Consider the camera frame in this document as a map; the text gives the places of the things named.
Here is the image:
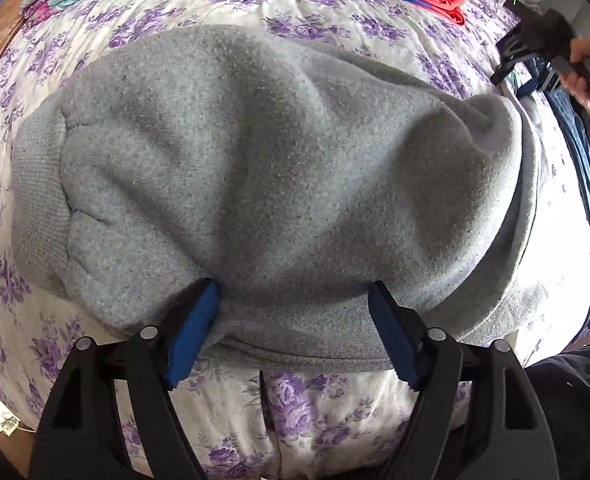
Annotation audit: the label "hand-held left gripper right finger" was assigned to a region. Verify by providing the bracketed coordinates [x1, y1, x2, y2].
[367, 280, 560, 480]

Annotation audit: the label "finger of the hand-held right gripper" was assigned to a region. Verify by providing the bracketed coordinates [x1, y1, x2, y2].
[490, 57, 538, 87]

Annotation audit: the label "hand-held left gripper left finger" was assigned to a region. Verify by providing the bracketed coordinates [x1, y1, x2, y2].
[28, 278, 221, 480]

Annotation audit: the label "grey sweatshirt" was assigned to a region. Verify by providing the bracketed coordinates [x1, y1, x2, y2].
[11, 24, 556, 376]

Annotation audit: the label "person's right hand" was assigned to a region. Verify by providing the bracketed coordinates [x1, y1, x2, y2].
[561, 37, 590, 111]

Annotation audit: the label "blue jeans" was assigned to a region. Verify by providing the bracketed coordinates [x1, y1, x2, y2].
[512, 57, 590, 311]

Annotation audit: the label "purple floral bedspread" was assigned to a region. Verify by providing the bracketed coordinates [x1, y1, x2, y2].
[0, 0, 590, 480]

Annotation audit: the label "person's dark trousers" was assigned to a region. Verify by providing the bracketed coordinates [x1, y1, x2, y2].
[525, 340, 590, 480]

